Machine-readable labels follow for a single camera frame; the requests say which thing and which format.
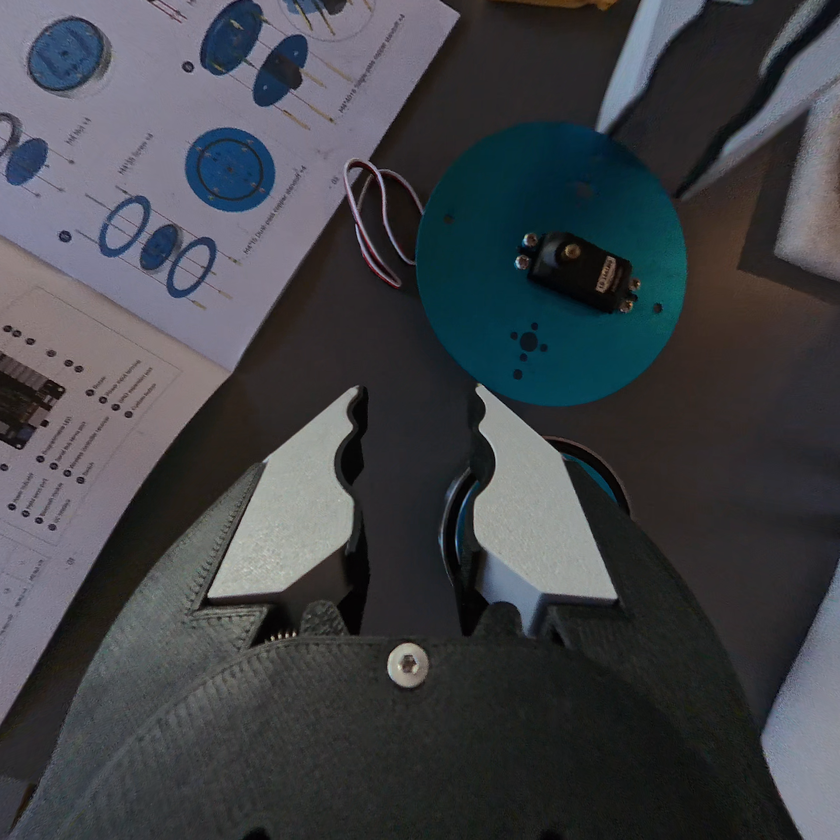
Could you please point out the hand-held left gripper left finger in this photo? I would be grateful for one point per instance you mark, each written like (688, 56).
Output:
(295, 525)

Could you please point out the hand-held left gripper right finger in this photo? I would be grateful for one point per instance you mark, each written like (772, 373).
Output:
(538, 525)

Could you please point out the black servo motor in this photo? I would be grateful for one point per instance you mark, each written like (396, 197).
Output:
(577, 269)

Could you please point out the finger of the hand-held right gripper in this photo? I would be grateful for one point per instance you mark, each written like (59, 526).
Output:
(787, 85)
(649, 59)

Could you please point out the white instruction manual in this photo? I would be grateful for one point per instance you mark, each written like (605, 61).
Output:
(164, 164)

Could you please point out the dark grey desk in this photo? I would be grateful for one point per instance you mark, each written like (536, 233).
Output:
(689, 459)

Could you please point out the blue round bearing base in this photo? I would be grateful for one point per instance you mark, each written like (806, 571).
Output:
(590, 472)

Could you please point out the teal round plate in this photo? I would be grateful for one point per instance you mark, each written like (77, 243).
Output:
(485, 295)

